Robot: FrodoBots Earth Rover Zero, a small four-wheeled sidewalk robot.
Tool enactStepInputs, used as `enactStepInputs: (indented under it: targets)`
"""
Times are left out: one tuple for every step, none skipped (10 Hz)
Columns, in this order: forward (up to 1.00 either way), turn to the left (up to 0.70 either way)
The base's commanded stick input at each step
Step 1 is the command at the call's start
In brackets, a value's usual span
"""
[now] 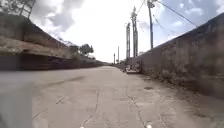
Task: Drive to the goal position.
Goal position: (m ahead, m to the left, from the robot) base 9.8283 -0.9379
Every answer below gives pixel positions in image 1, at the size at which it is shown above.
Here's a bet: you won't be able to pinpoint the vehicle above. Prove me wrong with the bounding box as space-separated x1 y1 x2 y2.
122 63 142 74

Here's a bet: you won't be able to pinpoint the grey cracked concrete road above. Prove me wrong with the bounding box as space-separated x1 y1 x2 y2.
0 65 224 128

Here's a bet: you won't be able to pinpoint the trees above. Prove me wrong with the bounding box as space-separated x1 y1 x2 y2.
68 43 95 57

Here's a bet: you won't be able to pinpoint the row of utility poles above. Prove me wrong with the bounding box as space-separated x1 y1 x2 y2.
113 0 157 65

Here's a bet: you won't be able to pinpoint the grey concrete wall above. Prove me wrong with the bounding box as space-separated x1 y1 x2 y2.
127 12 224 100

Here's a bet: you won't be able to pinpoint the brown stone embankment wall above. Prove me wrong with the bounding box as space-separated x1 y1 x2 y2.
0 13 109 72

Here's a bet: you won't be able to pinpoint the overhead wires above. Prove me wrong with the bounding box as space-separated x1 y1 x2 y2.
134 0 200 38

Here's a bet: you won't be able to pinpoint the metal frame structure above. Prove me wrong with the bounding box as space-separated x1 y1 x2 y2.
0 0 37 20

